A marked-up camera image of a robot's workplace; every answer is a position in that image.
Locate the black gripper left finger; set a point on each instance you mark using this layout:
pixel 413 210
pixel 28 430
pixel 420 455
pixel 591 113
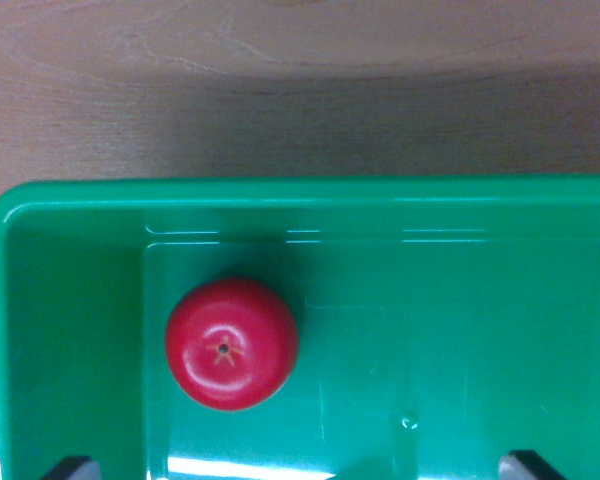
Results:
pixel 75 470

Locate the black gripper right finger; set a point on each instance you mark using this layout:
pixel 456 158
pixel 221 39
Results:
pixel 525 467

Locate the red toy apple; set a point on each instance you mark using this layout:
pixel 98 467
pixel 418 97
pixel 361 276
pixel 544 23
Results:
pixel 231 345

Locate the green plastic bin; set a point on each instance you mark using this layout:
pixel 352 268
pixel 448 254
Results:
pixel 430 310

